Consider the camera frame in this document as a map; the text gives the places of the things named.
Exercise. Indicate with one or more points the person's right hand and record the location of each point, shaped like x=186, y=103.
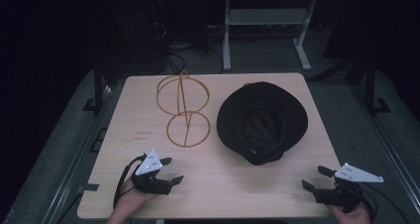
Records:
x=350, y=214

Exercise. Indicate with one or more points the black bucket hat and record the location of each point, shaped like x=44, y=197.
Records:
x=262, y=123

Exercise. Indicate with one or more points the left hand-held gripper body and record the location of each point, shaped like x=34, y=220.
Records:
x=149, y=179

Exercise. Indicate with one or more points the person's left hand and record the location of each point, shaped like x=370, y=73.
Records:
x=132, y=197

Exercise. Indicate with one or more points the metal floor rail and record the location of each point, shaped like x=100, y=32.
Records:
x=74, y=161
x=389, y=141

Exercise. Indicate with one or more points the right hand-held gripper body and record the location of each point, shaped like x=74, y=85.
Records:
x=343, y=192

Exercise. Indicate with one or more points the black metal post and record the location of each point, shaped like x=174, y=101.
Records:
x=98, y=88
x=371, y=85

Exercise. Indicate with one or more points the grey metal stand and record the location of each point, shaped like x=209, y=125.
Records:
x=268, y=17

